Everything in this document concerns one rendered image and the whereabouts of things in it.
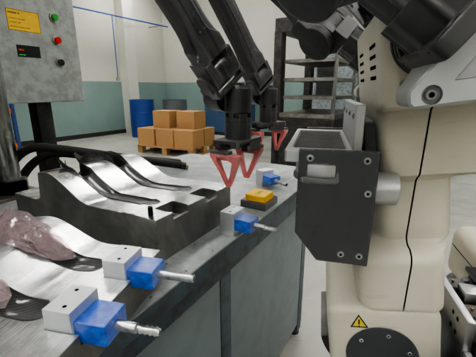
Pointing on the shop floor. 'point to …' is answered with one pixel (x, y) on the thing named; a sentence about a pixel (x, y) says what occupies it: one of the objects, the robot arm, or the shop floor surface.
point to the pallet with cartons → (177, 132)
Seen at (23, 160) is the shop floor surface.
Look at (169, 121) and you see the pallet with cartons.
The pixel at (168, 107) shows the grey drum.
